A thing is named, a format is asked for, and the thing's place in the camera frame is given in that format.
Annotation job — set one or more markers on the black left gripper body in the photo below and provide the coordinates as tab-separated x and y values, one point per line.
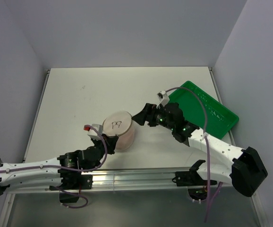
100	144

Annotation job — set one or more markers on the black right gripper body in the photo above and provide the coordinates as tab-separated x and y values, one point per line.
157	115

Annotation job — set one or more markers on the round mesh laundry bag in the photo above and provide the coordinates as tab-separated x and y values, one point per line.
120	124

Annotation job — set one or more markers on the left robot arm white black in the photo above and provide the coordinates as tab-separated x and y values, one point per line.
63	171

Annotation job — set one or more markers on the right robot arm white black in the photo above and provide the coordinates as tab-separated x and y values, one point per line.
240	167

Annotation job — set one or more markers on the green plastic tray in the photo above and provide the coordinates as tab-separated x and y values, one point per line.
220	118

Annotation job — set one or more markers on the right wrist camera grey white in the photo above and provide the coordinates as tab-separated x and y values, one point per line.
163	99

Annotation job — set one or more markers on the aluminium mounting rail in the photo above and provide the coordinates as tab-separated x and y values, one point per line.
114	180

